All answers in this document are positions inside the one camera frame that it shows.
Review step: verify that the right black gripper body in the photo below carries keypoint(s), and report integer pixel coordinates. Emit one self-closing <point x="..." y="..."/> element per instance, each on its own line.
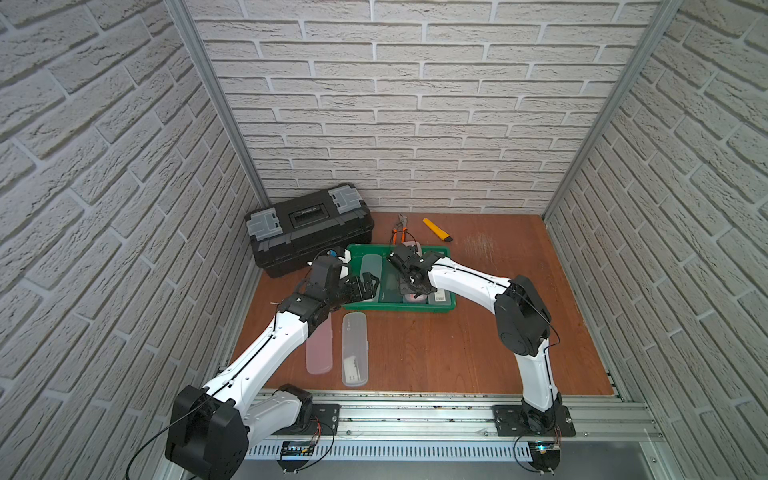
<point x="406" y="286"/>

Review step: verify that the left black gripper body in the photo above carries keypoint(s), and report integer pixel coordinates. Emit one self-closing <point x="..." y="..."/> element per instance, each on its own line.
<point x="357" y="290"/>

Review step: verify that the clear frosted pencil case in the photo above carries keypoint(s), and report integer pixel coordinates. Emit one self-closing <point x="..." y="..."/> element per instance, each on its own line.
<point x="373" y="265"/>

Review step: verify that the green plastic storage tray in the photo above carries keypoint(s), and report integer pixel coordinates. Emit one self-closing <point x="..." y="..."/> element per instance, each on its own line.
<point x="357" y="251"/>

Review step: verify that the pink pencil case with label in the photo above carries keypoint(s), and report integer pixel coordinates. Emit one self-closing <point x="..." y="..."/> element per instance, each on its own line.
<point x="412" y="296"/>

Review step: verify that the grey frosted rectangular pencil case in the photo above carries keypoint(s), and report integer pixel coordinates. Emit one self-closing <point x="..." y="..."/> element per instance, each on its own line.
<point x="440" y="297"/>

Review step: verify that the clear pencil case with label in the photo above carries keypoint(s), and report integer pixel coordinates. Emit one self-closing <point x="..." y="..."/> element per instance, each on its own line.
<point x="355" y="365"/>

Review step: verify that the pink frosted pencil case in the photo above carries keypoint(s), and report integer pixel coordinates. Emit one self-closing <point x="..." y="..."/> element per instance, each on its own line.
<point x="319" y="349"/>

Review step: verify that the dark green labelled pencil case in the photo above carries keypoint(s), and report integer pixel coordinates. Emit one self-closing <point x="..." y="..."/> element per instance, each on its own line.
<point x="390" y="287"/>

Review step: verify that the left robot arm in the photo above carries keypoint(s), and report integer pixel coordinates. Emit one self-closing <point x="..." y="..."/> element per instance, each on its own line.
<point x="213" y="426"/>

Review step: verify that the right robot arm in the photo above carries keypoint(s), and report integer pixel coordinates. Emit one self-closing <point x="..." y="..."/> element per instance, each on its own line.
<point x="523" y="322"/>

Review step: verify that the yellow utility knife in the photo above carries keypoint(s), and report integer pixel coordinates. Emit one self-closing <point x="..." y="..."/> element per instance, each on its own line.
<point x="436" y="230"/>

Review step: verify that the black plastic toolbox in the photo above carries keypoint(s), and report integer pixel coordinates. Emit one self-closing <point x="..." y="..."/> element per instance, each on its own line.
<point x="289" y="234"/>

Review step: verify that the left controller board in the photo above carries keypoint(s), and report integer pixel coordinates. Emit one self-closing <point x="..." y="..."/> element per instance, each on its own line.
<point x="295" y="455"/>

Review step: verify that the controller board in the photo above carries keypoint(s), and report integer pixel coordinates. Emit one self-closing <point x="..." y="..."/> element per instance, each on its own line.
<point x="295" y="455"/>
<point x="545" y="457"/>

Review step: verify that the right controller board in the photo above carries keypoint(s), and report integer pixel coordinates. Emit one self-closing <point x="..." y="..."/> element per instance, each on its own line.
<point x="545" y="457"/>

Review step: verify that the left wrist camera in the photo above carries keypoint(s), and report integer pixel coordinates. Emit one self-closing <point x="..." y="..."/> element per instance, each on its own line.
<point x="344" y="256"/>

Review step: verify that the orange handled pliers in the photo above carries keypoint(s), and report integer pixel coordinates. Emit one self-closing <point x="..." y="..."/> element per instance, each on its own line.
<point x="400" y="230"/>

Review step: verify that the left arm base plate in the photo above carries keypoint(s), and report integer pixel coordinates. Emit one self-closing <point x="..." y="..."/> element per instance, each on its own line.
<point x="323" y="418"/>

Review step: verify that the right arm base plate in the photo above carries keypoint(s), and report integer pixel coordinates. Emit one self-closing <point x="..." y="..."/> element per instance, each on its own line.
<point x="516" y="421"/>

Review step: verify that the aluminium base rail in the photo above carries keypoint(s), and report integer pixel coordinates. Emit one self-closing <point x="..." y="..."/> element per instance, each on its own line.
<point x="468" y="417"/>

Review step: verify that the left corner aluminium post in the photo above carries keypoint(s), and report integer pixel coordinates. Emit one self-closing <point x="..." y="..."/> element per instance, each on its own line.
<point x="189" y="34"/>

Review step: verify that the corner aluminium post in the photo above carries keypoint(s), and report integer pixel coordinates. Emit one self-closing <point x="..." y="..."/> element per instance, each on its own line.
<point x="189" y="34"/>
<point x="658" y="25"/>

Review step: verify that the right corner aluminium post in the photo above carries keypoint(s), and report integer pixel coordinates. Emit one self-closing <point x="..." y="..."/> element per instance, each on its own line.
<point x="658" y="25"/>

